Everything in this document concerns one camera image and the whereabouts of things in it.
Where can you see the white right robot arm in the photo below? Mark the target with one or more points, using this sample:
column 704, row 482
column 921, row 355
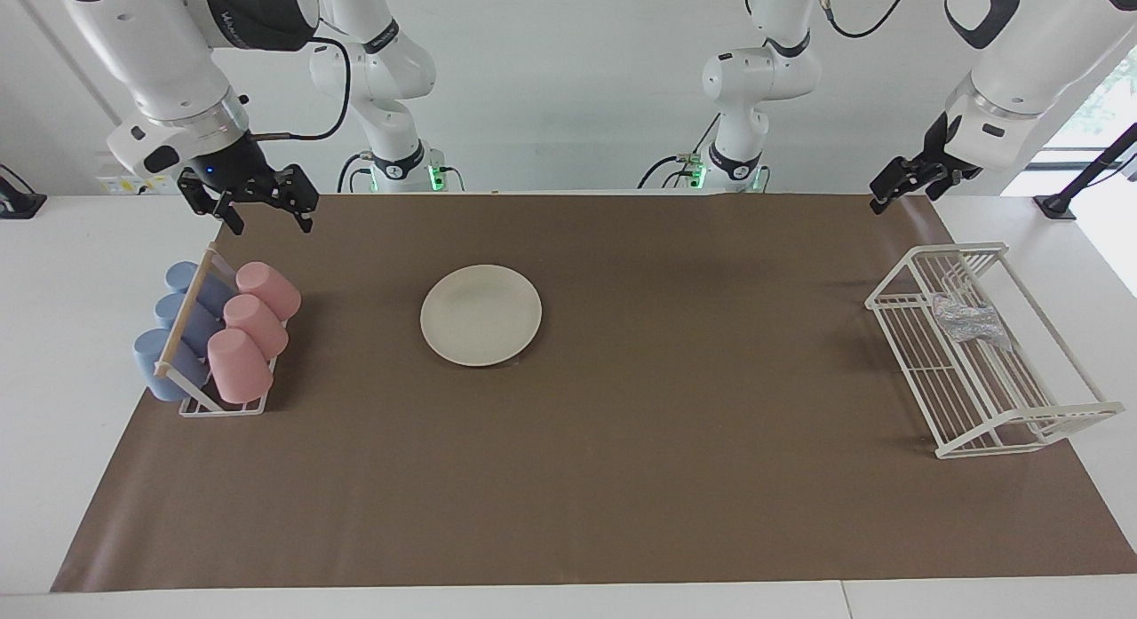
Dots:
column 151, row 51

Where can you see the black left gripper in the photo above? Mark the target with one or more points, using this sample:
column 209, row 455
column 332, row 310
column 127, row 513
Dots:
column 933, row 168

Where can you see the pink cup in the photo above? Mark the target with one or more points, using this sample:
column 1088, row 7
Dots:
column 240, row 370
column 258, row 328
column 271, row 290

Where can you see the clear plastic bag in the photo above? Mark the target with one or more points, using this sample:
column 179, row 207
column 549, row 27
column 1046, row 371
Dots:
column 973, row 321

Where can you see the bright window opening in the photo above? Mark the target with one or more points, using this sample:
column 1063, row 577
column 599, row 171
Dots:
column 1115, row 104

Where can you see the round white plate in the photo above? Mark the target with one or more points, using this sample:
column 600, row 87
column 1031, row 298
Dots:
column 480, row 315

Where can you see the white wall outlet box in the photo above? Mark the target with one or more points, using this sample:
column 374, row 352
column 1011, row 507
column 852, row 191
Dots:
column 111, row 182

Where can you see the brown table mat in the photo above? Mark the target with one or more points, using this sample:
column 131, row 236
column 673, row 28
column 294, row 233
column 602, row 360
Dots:
column 622, row 441

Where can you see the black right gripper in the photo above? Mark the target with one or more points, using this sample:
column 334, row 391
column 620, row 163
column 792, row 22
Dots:
column 235, row 179

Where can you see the white cup holder rack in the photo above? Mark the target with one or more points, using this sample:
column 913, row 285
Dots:
column 186, row 321

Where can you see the black table clamp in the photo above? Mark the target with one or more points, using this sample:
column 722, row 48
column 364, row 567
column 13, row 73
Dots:
column 18, row 202

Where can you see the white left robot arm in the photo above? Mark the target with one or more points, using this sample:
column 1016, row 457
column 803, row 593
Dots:
column 1030, row 59

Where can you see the black clamp stand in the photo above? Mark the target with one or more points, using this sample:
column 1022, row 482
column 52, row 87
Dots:
column 1088, row 170

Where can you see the blue cup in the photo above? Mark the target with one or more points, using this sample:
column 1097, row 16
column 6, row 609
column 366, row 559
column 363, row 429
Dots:
column 200, row 281
column 182, row 317
column 160, row 370

